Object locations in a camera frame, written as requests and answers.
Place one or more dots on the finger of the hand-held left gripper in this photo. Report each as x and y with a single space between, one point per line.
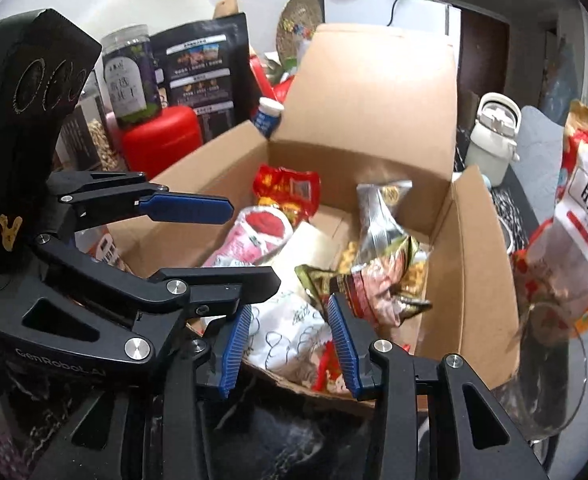
188 208
213 285

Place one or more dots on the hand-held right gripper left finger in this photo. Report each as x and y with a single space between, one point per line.
233 355

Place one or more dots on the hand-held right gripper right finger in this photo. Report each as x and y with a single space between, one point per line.
346 345

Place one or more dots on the white line-print packet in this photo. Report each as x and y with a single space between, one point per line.
284 330

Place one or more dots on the pink snack packet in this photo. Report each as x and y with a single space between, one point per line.
254 240

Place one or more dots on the brown gold snack packet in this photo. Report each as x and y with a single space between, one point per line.
379 290

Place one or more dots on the brown cardboard box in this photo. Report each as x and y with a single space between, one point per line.
374 90

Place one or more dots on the red canister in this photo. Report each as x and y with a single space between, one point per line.
161 137

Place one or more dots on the clear plastic nut jar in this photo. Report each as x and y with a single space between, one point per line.
98 145

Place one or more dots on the orange snack packet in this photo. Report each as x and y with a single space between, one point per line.
116 260

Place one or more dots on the red yellow candy packet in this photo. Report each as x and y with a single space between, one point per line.
286 187

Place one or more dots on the blue white bottle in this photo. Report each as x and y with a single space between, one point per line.
268 120

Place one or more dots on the dark-label plastic jar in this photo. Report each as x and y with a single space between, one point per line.
131 85

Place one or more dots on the black snack bag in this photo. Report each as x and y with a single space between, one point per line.
198 75

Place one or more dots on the red gift bag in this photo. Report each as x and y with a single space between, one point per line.
281 91

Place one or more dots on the tan paper bag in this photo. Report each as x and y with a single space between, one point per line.
226 7

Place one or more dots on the clear drinking glass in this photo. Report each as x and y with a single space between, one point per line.
549 385

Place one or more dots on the round woven plate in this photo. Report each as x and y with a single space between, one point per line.
299 20

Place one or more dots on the white thermos kettle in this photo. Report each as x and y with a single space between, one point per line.
491 150

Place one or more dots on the clear white-label nut bag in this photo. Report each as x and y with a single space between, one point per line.
586 200

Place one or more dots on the white fridge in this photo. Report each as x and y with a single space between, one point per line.
424 17

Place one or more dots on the yellow red snack bag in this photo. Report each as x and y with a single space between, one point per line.
581 120

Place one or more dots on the dark brown door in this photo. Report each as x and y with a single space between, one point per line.
484 50

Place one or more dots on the blue plastic cover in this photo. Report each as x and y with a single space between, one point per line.
561 80

